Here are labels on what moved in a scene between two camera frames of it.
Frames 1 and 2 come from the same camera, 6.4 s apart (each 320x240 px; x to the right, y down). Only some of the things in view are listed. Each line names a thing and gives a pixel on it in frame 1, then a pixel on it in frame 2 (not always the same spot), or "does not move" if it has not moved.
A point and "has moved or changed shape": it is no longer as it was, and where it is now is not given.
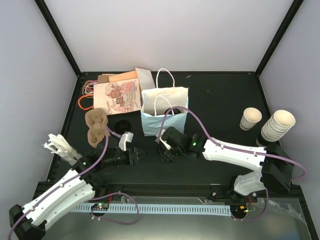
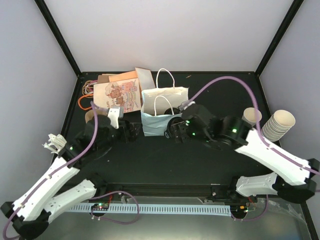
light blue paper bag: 155,102 does not move
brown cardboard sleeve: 103,79 does not move
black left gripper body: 132,159 -> 128,138
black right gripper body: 168,155 -> 180,131
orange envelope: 131,75 does not move
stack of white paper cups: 277,125 does not move
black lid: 176,111 does not move
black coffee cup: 161,148 has moved or changed shape
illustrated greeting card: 117,97 does not move
